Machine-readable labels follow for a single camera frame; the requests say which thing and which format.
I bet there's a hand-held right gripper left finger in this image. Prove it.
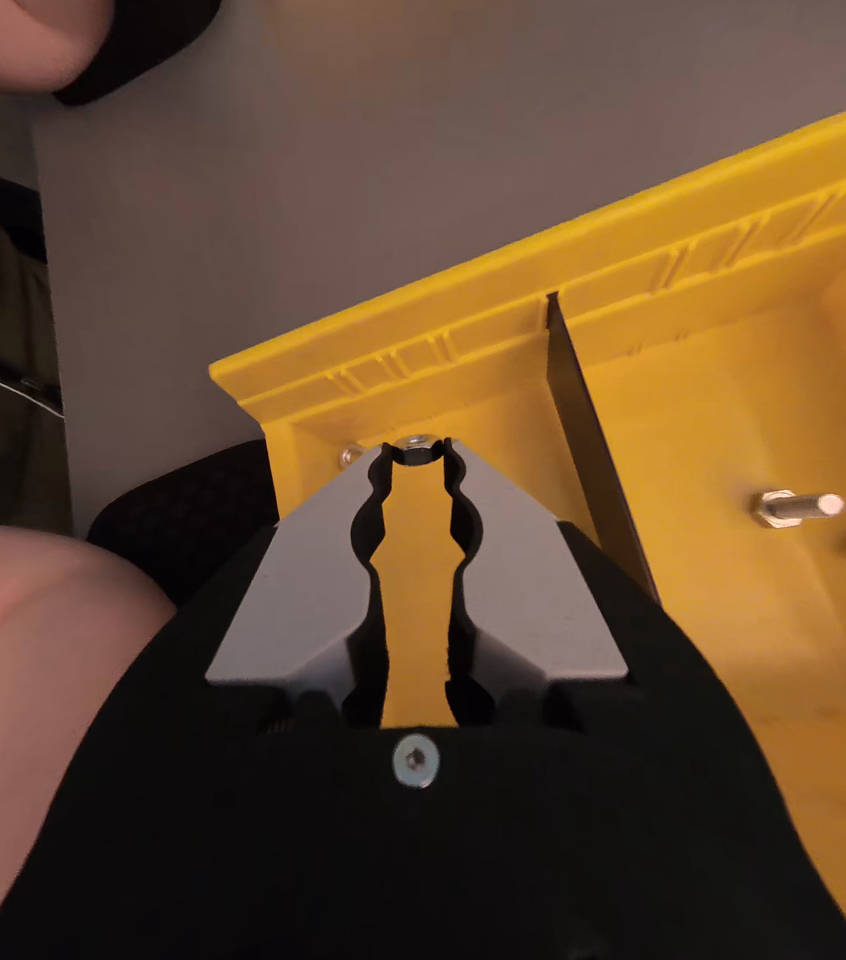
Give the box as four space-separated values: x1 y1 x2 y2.
205 442 395 727

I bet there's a person's right forearm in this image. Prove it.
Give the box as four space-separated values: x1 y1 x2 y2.
0 517 178 960

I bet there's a thin white cable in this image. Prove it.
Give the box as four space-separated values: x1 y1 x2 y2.
0 351 65 417

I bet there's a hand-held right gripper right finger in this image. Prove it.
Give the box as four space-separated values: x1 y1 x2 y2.
441 437 631 727

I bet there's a yellow plastic bin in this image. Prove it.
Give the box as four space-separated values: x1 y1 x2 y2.
209 88 846 960

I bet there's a black textured pad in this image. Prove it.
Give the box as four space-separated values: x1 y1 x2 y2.
85 438 281 609
51 0 225 108

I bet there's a black bin divider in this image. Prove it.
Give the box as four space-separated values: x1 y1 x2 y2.
545 291 664 605

